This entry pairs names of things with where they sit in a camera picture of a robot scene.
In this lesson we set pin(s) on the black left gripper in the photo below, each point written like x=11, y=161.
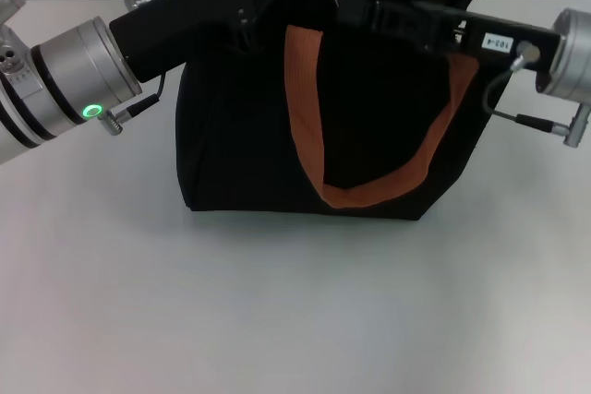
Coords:
x=184, y=20

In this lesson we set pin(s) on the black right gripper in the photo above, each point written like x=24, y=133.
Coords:
x=489, y=41

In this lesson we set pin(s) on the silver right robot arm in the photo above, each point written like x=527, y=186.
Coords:
x=572, y=57

